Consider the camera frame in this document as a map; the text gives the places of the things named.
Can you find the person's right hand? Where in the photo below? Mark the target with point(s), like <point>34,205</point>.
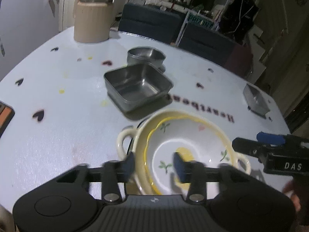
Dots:
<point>293,195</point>

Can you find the floral scalloped ceramic bowl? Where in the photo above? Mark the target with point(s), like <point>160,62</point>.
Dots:
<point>169,145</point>

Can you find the orange black flat device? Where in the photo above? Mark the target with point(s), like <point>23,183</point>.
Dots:
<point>4,116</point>

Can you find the deep steel rectangular container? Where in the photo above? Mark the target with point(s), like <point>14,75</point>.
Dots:
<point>135,87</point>

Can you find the beige canister with steel top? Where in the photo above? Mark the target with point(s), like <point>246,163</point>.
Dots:
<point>91,21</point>

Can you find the white kitchen base cabinet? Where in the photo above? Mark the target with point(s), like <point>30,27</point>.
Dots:
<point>68,7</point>

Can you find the shallow steel rectangular tray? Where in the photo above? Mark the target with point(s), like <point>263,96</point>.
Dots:
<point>256,99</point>

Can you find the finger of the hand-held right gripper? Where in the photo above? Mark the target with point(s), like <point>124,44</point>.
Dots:
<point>248,146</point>
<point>270,137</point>

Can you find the teal printed box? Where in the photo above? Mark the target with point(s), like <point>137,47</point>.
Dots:
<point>200,20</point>

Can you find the purple chair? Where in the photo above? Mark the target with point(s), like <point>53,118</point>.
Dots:
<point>239,58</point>

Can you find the black vest with white trim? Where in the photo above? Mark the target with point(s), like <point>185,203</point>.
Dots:
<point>241,12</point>

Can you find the dark blue chair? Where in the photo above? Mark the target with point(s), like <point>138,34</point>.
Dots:
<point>205,43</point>
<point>149,21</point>

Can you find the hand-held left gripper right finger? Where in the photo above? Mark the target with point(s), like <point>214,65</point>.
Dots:
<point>179,169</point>

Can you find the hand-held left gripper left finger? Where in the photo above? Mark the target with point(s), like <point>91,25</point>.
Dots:
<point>128,165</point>

